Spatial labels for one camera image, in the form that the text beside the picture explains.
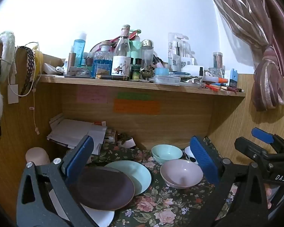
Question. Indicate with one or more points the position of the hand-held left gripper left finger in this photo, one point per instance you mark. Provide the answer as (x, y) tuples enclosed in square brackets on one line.
[(79, 160)]

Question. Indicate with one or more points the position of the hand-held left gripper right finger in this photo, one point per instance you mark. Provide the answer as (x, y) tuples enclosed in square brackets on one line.
[(203, 160)]

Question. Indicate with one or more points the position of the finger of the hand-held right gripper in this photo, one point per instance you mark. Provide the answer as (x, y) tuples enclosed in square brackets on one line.
[(262, 134), (248, 146)]

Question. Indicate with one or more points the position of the white bowl with black spots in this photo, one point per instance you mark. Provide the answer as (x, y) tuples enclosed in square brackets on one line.
[(189, 155)]

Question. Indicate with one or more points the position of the pink bowl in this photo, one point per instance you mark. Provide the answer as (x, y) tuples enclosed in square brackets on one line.
[(182, 173)]

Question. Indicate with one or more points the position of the mint green bowl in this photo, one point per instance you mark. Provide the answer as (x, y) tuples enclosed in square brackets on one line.
[(166, 153)]

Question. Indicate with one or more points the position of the brown plate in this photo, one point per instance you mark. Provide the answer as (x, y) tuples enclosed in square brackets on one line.
[(104, 189)]

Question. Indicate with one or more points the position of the mint green plate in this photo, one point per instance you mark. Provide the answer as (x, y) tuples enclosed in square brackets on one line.
[(137, 175)]

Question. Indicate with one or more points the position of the white plate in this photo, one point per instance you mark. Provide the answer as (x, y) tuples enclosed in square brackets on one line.
[(104, 217)]

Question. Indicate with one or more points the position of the person's right hand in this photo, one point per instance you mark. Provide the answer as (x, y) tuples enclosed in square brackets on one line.
[(268, 195)]

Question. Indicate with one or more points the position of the stack of white papers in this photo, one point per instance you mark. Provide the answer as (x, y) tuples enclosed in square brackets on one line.
[(71, 132)]

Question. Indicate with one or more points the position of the stack of small cards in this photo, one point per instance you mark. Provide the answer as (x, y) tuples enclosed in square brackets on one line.
[(110, 134)]

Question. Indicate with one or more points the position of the beige lidded mug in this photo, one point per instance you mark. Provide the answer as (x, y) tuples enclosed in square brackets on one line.
[(36, 156)]

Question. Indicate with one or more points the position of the small white box with twigs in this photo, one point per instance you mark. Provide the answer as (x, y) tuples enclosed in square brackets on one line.
[(126, 141)]

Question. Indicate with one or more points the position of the dark floral tablecloth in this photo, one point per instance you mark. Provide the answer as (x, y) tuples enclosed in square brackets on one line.
[(161, 203)]

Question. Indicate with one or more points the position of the blue and white box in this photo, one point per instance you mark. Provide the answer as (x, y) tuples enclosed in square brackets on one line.
[(232, 78)]

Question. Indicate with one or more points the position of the pink sticky note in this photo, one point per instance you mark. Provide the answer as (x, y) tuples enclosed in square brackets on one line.
[(92, 94)]

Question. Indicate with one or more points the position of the white marker with orange cap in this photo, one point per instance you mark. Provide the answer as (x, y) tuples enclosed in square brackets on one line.
[(219, 80)]

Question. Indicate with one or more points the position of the orange sticky note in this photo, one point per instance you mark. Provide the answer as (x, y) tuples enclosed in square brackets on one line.
[(136, 106)]

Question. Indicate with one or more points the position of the small glass jar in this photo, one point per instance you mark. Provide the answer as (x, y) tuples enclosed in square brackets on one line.
[(214, 72)]

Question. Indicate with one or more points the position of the green sticky note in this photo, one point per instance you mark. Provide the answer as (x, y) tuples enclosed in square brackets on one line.
[(133, 96)]

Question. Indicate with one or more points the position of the clear tube of copper sticks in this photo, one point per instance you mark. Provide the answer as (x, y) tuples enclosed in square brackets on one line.
[(217, 60)]

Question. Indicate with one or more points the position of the clear plastic box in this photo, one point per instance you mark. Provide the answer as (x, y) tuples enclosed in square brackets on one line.
[(168, 80)]

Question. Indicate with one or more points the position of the wooden shelf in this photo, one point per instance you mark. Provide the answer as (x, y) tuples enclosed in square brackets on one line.
[(132, 87)]

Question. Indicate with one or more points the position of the white charger plug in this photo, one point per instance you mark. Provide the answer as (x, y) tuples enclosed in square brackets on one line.
[(13, 94)]

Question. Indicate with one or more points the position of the light blue round container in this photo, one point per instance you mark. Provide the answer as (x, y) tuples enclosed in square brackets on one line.
[(161, 71)]

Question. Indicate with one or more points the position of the brown cosmetic tube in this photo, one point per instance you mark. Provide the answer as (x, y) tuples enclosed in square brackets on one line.
[(72, 61)]

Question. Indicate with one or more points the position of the green glass jar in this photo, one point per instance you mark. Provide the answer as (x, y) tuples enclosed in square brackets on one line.
[(135, 74)]

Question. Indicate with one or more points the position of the small brass bowl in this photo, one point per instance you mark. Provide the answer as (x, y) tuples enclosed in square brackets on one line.
[(146, 73)]

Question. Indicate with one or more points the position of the square glass bottle blue liquid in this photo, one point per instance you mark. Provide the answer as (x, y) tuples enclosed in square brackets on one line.
[(103, 59)]

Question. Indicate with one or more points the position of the black lace headband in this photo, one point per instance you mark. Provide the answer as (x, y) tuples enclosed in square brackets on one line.
[(29, 68)]

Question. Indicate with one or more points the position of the yellow headband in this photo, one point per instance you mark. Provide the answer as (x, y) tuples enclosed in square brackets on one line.
[(39, 61)]

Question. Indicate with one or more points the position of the clear blister pack of brushes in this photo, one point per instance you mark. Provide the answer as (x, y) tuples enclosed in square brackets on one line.
[(188, 52), (174, 49)]

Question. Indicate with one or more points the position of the tall bottle with blue liquid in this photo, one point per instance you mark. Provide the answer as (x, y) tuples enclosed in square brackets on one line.
[(79, 49)]

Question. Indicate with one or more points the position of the clear glass bottle illustrated label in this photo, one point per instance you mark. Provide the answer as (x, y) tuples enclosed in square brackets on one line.
[(122, 54)]

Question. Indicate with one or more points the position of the pink striped curtain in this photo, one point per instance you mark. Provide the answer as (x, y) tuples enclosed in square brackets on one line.
[(250, 16)]

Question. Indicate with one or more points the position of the clear bottle with gold cap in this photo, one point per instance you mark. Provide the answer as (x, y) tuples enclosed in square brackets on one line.
[(147, 54)]

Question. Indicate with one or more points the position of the mint green pump bottle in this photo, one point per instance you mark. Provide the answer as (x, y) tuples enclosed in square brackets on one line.
[(136, 45)]

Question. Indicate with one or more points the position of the white fluffy headband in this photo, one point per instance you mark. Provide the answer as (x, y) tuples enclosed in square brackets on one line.
[(7, 45)]

